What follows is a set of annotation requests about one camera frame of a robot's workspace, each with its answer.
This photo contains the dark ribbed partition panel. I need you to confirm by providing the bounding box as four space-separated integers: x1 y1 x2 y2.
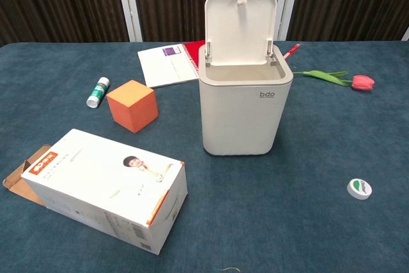
0 0 130 47
129 0 284 43
286 0 409 42

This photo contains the small green-white object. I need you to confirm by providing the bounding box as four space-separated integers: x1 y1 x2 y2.
347 178 373 201

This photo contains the orange yellow cube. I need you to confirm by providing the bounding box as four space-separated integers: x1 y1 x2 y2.
106 79 160 134

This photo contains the white orange cardboard box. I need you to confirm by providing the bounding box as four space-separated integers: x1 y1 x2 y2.
2 128 188 256

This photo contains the white open plastic box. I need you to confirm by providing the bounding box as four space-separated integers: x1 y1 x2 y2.
197 0 294 157

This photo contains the white green glue stick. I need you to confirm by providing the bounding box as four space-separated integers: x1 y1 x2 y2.
86 77 111 109

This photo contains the pink artificial tulip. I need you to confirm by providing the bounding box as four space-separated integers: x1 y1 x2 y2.
293 70 376 92

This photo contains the red and white spiral notebook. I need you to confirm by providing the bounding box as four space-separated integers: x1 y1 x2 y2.
137 40 206 89

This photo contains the red pen in wrapper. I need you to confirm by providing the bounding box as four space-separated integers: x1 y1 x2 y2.
283 43 302 61

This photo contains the blue felt table mat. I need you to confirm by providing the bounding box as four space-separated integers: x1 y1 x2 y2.
0 41 409 273

